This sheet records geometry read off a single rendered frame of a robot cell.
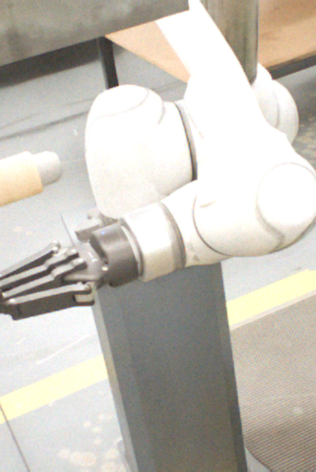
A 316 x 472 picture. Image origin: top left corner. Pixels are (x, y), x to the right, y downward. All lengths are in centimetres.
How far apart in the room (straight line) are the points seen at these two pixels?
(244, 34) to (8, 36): 97
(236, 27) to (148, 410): 79
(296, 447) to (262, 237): 126
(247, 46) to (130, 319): 55
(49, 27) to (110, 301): 114
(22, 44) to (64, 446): 180
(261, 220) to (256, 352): 150
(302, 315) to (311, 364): 21
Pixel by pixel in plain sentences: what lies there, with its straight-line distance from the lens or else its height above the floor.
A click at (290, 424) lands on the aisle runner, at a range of 210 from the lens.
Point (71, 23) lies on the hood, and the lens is 41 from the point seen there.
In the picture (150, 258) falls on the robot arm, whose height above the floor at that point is 98.
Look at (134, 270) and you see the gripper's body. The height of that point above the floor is 97.
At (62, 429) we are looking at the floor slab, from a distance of 220.
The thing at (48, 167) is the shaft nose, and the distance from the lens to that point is 60.
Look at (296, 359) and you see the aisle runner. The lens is 227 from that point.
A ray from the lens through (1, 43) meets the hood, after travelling 40.
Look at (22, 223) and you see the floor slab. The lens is 312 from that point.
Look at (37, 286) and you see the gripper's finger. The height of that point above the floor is 98.
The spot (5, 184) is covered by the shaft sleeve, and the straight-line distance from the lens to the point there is 59.
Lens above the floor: 151
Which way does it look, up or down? 32 degrees down
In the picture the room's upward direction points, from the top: 10 degrees counter-clockwise
